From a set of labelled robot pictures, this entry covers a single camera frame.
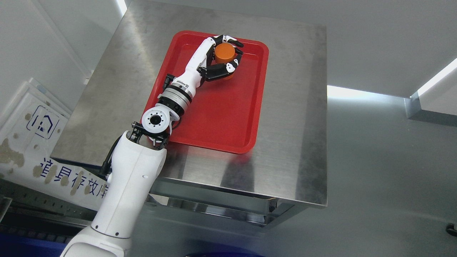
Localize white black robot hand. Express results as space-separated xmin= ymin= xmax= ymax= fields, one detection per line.
xmin=171 ymin=35 xmax=244 ymax=98

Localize orange cylindrical capacitor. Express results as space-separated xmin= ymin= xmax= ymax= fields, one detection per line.
xmin=214 ymin=42 xmax=236 ymax=65

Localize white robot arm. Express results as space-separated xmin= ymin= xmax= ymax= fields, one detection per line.
xmin=61 ymin=72 xmax=201 ymax=257

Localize red plastic tray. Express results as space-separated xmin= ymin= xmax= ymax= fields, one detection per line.
xmin=146 ymin=30 xmax=269 ymax=155

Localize white printed sign board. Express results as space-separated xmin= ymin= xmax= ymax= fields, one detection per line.
xmin=0 ymin=79 xmax=108 ymax=211

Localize steel frame table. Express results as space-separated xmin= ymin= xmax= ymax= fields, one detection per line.
xmin=51 ymin=0 xmax=328 ymax=227

